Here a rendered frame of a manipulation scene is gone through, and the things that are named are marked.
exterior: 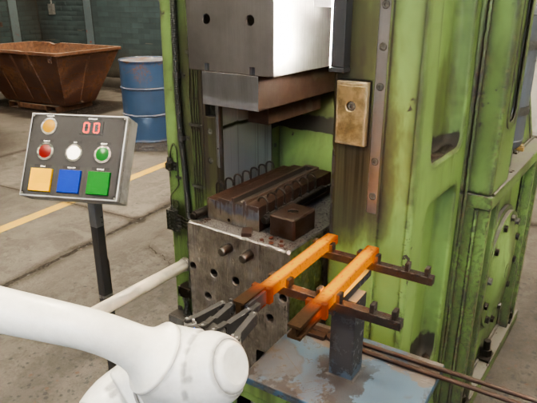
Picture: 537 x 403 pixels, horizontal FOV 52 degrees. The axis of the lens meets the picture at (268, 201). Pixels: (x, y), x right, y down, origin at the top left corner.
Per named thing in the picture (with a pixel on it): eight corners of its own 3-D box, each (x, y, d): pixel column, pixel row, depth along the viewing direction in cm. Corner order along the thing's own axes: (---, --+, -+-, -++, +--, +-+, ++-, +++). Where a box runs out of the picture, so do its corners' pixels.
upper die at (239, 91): (258, 112, 149) (258, 76, 146) (203, 104, 160) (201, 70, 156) (334, 90, 181) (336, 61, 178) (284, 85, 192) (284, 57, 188)
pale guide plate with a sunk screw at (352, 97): (363, 147, 147) (367, 83, 141) (334, 142, 152) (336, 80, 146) (367, 145, 149) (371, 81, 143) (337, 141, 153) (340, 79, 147)
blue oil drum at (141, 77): (153, 145, 603) (147, 62, 572) (113, 139, 630) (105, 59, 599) (186, 134, 651) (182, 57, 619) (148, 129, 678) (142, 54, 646)
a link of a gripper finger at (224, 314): (204, 345, 102) (198, 343, 102) (236, 316, 111) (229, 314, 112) (204, 327, 100) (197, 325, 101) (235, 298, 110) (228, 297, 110)
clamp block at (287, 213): (293, 242, 155) (294, 221, 153) (268, 235, 160) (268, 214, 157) (316, 228, 164) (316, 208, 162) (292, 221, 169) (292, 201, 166)
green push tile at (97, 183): (107, 195, 172) (110, 172, 174) (84, 193, 174) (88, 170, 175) (109, 196, 174) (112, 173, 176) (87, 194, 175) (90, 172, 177)
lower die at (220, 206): (259, 232, 162) (259, 205, 159) (208, 217, 172) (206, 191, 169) (330, 192, 193) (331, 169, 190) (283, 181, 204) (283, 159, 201)
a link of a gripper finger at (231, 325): (207, 328, 100) (213, 331, 99) (248, 303, 108) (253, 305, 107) (208, 347, 101) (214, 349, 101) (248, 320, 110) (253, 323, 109)
